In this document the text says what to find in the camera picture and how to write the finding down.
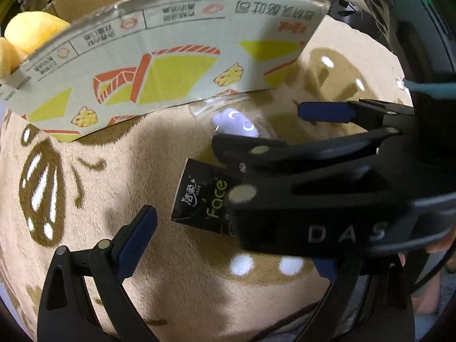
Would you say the black tissue packet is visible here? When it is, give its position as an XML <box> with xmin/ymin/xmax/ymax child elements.
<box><xmin>170</xmin><ymin>158</ymin><xmax>250</xmax><ymax>236</ymax></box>

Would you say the yellow plush toy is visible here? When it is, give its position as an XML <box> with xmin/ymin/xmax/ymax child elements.
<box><xmin>0</xmin><ymin>11</ymin><xmax>72</xmax><ymax>81</ymax></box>

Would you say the person's right hand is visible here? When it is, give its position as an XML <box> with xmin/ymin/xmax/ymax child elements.
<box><xmin>424</xmin><ymin>225</ymin><xmax>456</xmax><ymax>258</ymax></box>

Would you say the beige printed blanket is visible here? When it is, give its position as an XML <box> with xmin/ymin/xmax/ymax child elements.
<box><xmin>0</xmin><ymin>14</ymin><xmax>416</xmax><ymax>342</ymax></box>

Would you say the black cable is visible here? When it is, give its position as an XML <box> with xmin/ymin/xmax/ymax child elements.
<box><xmin>413</xmin><ymin>251</ymin><xmax>450</xmax><ymax>293</ymax></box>

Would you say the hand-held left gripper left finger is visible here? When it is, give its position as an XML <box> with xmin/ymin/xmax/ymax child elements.
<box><xmin>37</xmin><ymin>205</ymin><xmax>158</xmax><ymax>342</ymax></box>

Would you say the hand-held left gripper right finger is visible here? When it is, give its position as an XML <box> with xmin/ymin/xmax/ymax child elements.
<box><xmin>303</xmin><ymin>253</ymin><xmax>416</xmax><ymax>342</ymax></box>

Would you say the printed cardboard box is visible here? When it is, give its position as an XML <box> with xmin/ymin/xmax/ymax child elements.
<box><xmin>0</xmin><ymin>0</ymin><xmax>332</xmax><ymax>144</ymax></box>

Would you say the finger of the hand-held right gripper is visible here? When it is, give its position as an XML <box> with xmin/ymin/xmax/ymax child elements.
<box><xmin>298</xmin><ymin>99</ymin><xmax>416</xmax><ymax>132</ymax></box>
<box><xmin>212</xmin><ymin>127</ymin><xmax>398</xmax><ymax>183</ymax></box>

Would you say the teal cable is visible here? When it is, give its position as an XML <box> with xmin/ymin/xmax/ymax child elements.
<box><xmin>404</xmin><ymin>78</ymin><xmax>456</xmax><ymax>99</ymax></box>

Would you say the person's right forearm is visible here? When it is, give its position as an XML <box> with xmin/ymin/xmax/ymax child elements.
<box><xmin>413</xmin><ymin>258</ymin><xmax>450</xmax><ymax>316</ymax></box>

